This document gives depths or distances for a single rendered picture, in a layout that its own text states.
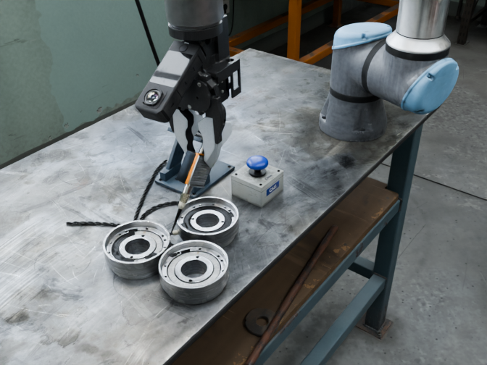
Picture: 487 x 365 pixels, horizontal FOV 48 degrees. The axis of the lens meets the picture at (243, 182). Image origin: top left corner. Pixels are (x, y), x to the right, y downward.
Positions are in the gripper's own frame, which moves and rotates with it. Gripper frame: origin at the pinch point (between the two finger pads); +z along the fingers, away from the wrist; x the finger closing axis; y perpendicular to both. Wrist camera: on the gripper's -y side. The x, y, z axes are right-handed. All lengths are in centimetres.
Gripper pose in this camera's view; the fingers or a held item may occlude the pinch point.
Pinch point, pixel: (198, 159)
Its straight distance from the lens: 81.7
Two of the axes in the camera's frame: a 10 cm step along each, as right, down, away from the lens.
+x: -8.6, -2.6, 4.4
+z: 0.4, 8.3, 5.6
